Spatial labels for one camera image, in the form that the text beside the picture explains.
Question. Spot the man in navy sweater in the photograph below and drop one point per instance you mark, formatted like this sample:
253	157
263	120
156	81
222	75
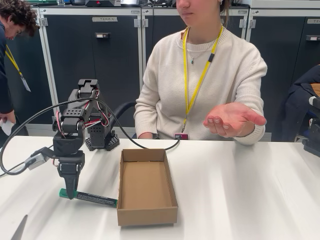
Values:
5	75

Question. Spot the woman in cream sweater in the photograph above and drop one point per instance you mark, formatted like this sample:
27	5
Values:
170	87

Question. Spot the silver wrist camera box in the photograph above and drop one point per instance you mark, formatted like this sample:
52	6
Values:
37	161

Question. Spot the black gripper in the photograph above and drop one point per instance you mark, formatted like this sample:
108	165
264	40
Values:
69	168

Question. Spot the woman's right forearm cream sleeve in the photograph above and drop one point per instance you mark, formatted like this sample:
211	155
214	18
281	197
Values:
146	120

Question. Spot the silver grey device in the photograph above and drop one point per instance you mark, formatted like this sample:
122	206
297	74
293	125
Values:
130	2

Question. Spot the dark grey metal cabinet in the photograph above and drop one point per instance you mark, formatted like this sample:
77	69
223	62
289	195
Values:
275	50
112	62
160	30
35	62

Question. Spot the brown cardboard box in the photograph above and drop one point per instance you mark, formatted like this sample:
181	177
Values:
147	182

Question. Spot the dark jacket with tan lining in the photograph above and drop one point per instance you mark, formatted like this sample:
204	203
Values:
297	105

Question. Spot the black case with red logo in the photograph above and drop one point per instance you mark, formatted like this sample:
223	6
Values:
102	3

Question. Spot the woman's left hand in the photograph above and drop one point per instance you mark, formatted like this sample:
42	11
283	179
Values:
235	117

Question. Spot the green capped black marker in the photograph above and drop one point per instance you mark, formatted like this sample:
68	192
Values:
95	198

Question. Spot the man's right hand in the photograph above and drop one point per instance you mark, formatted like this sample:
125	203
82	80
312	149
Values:
7	118

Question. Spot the green flat box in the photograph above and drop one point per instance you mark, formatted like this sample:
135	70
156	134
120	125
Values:
47	2

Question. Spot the man's right forearm navy sleeve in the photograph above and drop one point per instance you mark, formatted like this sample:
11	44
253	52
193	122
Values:
5	100

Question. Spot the black office chair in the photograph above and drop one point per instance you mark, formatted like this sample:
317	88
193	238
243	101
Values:
125	106

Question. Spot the white paper sheet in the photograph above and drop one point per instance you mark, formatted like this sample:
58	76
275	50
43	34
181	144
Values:
6	127

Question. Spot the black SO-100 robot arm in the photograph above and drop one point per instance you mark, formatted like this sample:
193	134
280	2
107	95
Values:
75	115

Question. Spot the grey scissors blade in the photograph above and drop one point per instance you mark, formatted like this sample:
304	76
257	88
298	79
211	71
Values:
21	228

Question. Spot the grey tape label team four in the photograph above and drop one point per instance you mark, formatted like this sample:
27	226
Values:
105	19

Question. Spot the grey tape label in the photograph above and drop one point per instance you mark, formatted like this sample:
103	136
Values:
313	21

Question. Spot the pink name badge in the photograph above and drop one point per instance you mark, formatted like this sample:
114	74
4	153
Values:
183	137

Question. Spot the woman's right hand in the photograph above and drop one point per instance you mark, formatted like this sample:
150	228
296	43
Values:
145	136

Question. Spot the woman's left forearm cream sleeve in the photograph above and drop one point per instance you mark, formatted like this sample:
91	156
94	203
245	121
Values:
252	138

